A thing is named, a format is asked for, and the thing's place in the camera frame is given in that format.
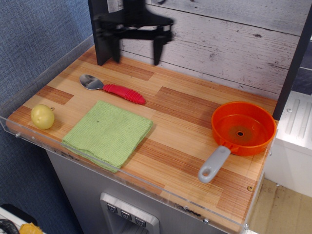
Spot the dark right vertical post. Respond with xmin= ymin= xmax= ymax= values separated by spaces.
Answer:
xmin=273 ymin=6 xmax=312 ymax=121

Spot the orange pot grey handle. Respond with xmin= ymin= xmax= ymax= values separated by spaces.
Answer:
xmin=198 ymin=101 xmax=276 ymax=183

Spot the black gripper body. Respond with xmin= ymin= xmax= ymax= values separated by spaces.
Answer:
xmin=94 ymin=0 xmax=174 ymax=45

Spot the clear acrylic table guard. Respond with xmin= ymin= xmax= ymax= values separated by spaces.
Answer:
xmin=0 ymin=37 xmax=276 ymax=234

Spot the yellow potato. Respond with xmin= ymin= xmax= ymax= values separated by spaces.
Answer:
xmin=31 ymin=104 xmax=55 ymax=130

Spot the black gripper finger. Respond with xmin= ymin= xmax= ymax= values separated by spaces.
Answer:
xmin=153 ymin=39 xmax=167 ymax=66
xmin=111 ymin=36 xmax=120 ymax=63

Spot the green cloth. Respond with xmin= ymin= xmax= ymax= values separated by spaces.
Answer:
xmin=62 ymin=100 xmax=153 ymax=173

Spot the red handled metal spoon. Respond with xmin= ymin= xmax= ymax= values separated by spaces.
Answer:
xmin=79 ymin=74 xmax=146 ymax=104

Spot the grey cabinet with dispenser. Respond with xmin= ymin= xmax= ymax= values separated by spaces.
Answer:
xmin=47 ymin=151 xmax=223 ymax=234

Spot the white side cabinet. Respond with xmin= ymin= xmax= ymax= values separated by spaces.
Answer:
xmin=264 ymin=91 xmax=312 ymax=197

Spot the yellow black object bottom left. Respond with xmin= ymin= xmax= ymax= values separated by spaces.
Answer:
xmin=0 ymin=204 xmax=44 ymax=234

